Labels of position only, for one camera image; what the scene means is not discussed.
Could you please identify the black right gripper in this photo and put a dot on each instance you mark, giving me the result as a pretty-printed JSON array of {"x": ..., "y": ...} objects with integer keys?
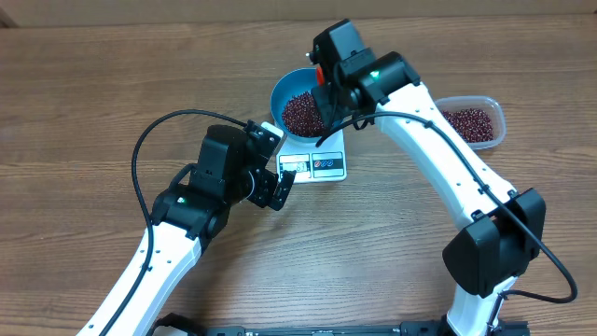
[{"x": 329, "y": 100}]

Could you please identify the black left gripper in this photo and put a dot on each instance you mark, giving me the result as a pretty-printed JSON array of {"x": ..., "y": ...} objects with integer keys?
[{"x": 263, "y": 196}]

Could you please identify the red measuring scoop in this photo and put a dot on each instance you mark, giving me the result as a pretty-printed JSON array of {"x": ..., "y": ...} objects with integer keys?
[{"x": 320, "y": 76}]

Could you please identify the red adzuki beans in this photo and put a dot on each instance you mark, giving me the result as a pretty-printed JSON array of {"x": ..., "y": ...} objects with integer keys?
[{"x": 301, "y": 117}]

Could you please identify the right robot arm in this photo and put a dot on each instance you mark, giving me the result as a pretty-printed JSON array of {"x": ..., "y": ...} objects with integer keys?
[{"x": 499, "y": 229}]

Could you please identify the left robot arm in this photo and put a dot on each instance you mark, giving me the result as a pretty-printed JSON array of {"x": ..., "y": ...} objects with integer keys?
[{"x": 187, "y": 216}]

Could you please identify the white digital kitchen scale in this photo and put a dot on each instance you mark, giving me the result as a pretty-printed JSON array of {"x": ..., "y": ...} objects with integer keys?
[{"x": 312, "y": 164}]

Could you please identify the teal plastic bowl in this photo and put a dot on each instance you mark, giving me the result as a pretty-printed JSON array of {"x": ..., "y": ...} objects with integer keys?
[{"x": 294, "y": 83}]

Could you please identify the clear plastic container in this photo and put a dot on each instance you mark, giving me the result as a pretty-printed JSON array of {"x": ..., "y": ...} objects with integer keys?
[{"x": 479, "y": 120}]

